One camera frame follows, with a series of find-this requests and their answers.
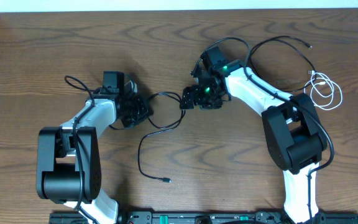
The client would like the black USB cable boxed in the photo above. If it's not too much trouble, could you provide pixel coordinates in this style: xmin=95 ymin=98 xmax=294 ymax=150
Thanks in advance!
xmin=244 ymin=35 xmax=318 ymax=93
xmin=137 ymin=91 xmax=186 ymax=184

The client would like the white USB cable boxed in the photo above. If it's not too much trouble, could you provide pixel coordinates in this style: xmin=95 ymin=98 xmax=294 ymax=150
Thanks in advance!
xmin=303 ymin=69 xmax=344 ymax=111

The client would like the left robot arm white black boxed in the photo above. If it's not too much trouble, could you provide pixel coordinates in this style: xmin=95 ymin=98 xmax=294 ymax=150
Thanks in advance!
xmin=36 ymin=90 xmax=151 ymax=223

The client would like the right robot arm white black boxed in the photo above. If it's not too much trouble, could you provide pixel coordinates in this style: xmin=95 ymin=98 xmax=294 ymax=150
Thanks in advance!
xmin=180 ymin=65 xmax=333 ymax=223

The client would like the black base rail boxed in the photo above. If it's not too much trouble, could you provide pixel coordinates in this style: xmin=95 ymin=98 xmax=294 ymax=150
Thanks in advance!
xmin=48 ymin=211 xmax=358 ymax=224

